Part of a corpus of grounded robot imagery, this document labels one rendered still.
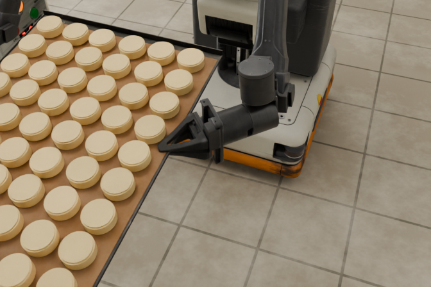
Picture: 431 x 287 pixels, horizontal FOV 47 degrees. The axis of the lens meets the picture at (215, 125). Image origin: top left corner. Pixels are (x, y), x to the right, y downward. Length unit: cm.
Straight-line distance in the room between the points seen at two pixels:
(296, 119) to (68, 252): 130
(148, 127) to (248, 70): 19
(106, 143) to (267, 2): 36
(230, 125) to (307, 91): 122
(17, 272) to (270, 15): 56
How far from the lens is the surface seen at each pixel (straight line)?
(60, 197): 76
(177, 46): 97
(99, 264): 72
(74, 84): 91
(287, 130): 183
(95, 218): 73
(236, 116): 80
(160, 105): 83
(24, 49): 101
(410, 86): 261
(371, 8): 317
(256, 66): 79
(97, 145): 80
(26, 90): 93
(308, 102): 195
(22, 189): 79
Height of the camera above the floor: 154
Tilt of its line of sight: 44 degrees down
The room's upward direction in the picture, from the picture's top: straight up
